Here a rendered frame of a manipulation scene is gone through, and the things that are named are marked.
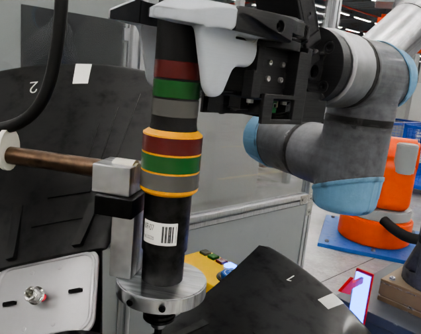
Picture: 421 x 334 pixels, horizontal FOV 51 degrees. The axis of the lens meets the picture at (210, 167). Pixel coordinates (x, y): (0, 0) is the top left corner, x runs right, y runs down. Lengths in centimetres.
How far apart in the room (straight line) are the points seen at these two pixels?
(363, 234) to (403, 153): 81
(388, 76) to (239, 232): 112
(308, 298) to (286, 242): 125
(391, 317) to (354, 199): 50
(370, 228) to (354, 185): 372
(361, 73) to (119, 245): 27
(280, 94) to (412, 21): 41
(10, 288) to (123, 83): 23
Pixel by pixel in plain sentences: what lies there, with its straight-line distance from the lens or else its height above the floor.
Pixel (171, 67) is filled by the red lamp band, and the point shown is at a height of 143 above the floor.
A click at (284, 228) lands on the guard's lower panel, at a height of 87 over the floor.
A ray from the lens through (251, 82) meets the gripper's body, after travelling 34.
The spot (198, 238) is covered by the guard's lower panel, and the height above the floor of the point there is 92.
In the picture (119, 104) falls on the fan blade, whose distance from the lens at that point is 46.
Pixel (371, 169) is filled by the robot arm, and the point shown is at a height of 135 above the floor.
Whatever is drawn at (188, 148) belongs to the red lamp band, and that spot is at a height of 138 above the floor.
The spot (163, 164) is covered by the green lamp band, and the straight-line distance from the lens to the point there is 30.
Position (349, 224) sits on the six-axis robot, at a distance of 431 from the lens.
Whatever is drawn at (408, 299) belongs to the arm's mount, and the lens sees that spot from 100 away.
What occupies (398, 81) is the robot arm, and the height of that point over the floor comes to 144.
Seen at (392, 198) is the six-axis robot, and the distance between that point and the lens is 422.
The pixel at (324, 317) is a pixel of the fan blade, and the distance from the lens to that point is 52.
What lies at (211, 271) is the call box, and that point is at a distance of 85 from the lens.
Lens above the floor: 143
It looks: 12 degrees down
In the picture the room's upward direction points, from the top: 5 degrees clockwise
